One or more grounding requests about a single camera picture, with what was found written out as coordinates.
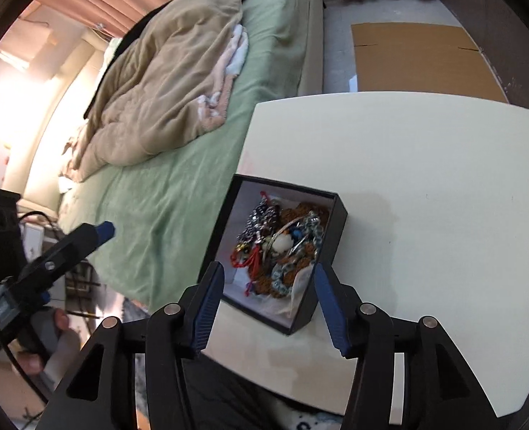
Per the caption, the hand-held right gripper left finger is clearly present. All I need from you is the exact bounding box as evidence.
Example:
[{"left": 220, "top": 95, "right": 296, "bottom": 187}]
[{"left": 36, "top": 261, "right": 226, "bottom": 430}]

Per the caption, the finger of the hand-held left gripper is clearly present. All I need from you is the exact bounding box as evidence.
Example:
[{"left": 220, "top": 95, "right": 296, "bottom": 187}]
[{"left": 20, "top": 221, "right": 115, "bottom": 288}]

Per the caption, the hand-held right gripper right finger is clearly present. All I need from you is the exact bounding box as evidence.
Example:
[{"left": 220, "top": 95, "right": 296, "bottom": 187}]
[{"left": 314, "top": 262, "right": 500, "bottom": 430}]

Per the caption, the pale blue bead bracelet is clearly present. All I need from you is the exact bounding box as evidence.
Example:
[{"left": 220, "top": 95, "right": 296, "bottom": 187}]
[{"left": 271, "top": 260, "right": 314, "bottom": 300}]

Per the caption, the brown wooden bead bracelet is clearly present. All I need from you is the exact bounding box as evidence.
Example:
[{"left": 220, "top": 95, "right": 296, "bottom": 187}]
[{"left": 253, "top": 204, "right": 325, "bottom": 298}]

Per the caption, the black jewelry box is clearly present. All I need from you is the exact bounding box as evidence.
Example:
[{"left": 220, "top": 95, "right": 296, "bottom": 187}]
[{"left": 197, "top": 174, "right": 348, "bottom": 336}]

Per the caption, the white pendant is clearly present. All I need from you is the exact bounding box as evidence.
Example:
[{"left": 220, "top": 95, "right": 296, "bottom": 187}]
[{"left": 231, "top": 234, "right": 296, "bottom": 274}]

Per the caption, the multicoloured bead bracelet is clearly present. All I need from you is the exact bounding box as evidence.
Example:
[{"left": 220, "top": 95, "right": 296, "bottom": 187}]
[{"left": 287, "top": 210, "right": 327, "bottom": 256}]

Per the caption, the person's left hand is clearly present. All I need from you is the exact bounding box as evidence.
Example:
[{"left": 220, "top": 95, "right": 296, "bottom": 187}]
[{"left": 16, "top": 308, "right": 72, "bottom": 376}]

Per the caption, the beige bed headboard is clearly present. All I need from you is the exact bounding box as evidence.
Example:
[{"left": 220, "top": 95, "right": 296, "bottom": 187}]
[{"left": 23, "top": 31, "right": 113, "bottom": 202}]

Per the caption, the bed with green sheet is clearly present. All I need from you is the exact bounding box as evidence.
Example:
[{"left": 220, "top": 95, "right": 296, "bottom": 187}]
[{"left": 58, "top": 0, "right": 325, "bottom": 310}]

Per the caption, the beige blanket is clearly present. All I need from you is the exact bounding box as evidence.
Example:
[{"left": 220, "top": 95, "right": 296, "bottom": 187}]
[{"left": 58, "top": 0, "right": 245, "bottom": 182}]

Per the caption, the pink curtain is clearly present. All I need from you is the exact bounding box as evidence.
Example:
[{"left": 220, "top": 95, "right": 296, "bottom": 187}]
[{"left": 18, "top": 0, "right": 189, "bottom": 39}]

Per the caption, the pink and white cloth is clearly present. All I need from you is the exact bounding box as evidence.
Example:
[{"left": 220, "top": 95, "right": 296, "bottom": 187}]
[{"left": 195, "top": 24, "right": 249, "bottom": 130}]

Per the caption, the flat brown cardboard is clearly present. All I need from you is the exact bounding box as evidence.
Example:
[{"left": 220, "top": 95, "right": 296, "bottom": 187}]
[{"left": 351, "top": 22, "right": 509, "bottom": 104}]

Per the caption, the black cable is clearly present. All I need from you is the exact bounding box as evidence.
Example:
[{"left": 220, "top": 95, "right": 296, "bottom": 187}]
[{"left": 17, "top": 210, "right": 63, "bottom": 234}]

